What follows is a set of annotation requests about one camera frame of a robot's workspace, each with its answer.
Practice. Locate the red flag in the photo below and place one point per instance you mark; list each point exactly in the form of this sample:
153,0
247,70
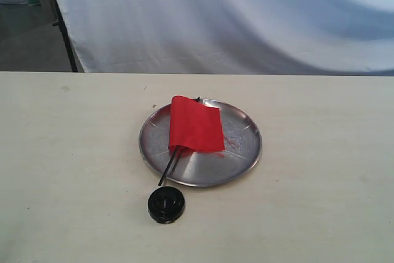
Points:
193,127

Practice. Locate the round black flag base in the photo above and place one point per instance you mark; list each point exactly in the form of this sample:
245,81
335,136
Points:
166,204

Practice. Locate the white backdrop cloth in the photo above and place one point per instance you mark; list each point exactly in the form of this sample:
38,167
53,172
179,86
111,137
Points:
280,37

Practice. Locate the black backdrop stand pole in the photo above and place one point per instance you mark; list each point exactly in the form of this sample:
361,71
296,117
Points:
60,24

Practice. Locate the round steel plate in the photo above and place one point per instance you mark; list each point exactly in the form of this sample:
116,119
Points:
243,147

